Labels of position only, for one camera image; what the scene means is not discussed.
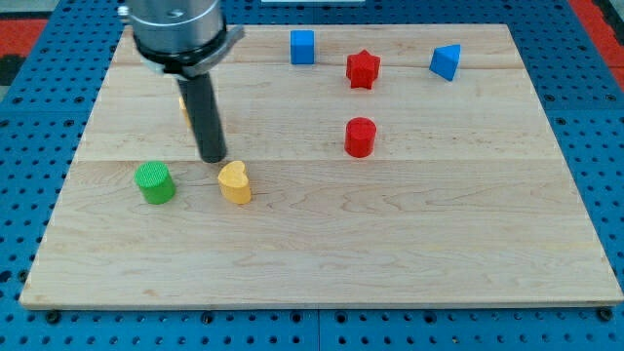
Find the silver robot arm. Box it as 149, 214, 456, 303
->
118, 0, 245, 80

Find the wooden board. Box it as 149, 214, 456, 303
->
20, 24, 623, 310

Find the red cylinder block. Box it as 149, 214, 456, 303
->
344, 117, 377, 158

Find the yellow heart block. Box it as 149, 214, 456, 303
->
217, 161, 252, 205

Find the red star block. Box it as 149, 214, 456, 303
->
345, 50, 381, 90

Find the blue cube block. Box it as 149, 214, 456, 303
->
290, 29, 315, 65

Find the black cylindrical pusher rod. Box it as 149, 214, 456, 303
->
177, 73, 227, 163

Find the yellow block behind rod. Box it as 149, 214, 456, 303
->
178, 97, 192, 129

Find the green cylinder block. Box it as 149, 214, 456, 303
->
134, 161, 176, 205

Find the blue triangle block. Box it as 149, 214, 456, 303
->
429, 44, 461, 81

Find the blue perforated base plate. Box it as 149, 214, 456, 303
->
1, 1, 623, 350

